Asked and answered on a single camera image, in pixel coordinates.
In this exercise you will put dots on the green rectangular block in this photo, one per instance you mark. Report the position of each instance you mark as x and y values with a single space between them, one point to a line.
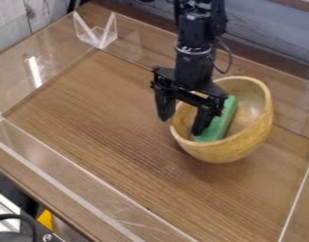
216 131

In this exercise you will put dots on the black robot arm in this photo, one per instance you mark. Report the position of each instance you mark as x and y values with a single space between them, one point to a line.
202 24

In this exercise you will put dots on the brown wooden bowl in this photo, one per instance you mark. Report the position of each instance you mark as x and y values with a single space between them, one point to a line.
248 129

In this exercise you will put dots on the yellow sticker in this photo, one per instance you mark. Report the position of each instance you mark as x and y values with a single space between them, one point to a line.
46 220

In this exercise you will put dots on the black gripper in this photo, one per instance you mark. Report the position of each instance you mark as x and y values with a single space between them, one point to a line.
188 83

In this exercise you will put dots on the clear acrylic corner bracket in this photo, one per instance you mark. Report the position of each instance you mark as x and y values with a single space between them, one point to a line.
96 36

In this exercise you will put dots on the clear acrylic tray wall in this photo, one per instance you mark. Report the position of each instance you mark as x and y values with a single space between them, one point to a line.
84 147

